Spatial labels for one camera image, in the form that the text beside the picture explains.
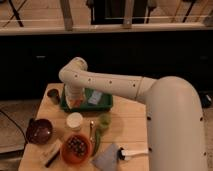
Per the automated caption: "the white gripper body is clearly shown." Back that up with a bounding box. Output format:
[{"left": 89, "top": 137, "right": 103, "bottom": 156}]
[{"left": 65, "top": 85, "right": 84, "bottom": 109}]

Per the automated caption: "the small red apple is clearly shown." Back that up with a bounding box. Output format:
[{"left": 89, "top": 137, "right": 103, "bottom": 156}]
[{"left": 71, "top": 99, "right": 82, "bottom": 107}]

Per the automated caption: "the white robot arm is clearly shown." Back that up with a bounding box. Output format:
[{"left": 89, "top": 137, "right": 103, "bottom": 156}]
[{"left": 59, "top": 57, "right": 208, "bottom": 171}]

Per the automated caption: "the dark metal cup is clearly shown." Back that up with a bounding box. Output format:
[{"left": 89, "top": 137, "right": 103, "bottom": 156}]
[{"left": 47, "top": 89, "right": 60, "bottom": 104}]

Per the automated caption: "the white paper cup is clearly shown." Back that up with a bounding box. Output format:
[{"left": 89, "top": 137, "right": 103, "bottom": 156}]
[{"left": 66, "top": 112, "right": 83, "bottom": 131}]

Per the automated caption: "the green plastic cup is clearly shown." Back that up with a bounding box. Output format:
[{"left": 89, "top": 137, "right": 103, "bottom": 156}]
[{"left": 99, "top": 113, "right": 111, "bottom": 129}]

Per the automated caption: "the grey sponge in tray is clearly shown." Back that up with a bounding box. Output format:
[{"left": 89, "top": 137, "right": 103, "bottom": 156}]
[{"left": 88, "top": 90, "right": 103, "bottom": 105}]

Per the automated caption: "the green plastic tray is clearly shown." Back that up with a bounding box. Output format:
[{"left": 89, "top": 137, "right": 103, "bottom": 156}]
[{"left": 60, "top": 88, "right": 113, "bottom": 113}]

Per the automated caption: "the metal spoon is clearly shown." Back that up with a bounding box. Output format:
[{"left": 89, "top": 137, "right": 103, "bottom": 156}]
[{"left": 89, "top": 121, "right": 94, "bottom": 142}]

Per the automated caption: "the green chili pepper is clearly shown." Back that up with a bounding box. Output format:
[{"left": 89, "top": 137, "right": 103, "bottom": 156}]
[{"left": 93, "top": 129, "right": 101, "bottom": 156}]

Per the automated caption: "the purple bowl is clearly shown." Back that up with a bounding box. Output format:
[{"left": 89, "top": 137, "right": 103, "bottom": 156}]
[{"left": 26, "top": 119, "right": 53, "bottom": 145}]

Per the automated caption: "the orange bowl with nuts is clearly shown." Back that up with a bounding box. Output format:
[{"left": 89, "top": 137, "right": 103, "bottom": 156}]
[{"left": 60, "top": 133, "right": 92, "bottom": 166}]

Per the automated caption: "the wooden block with black edge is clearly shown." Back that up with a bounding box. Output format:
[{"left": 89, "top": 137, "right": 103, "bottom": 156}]
[{"left": 40, "top": 139, "right": 62, "bottom": 167}]

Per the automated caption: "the grey cloth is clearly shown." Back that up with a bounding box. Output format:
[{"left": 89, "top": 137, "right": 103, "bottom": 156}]
[{"left": 91, "top": 143, "right": 118, "bottom": 171}]

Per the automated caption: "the white handled brush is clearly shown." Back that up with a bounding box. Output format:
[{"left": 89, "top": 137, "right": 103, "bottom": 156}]
[{"left": 118, "top": 148, "right": 148, "bottom": 161}]

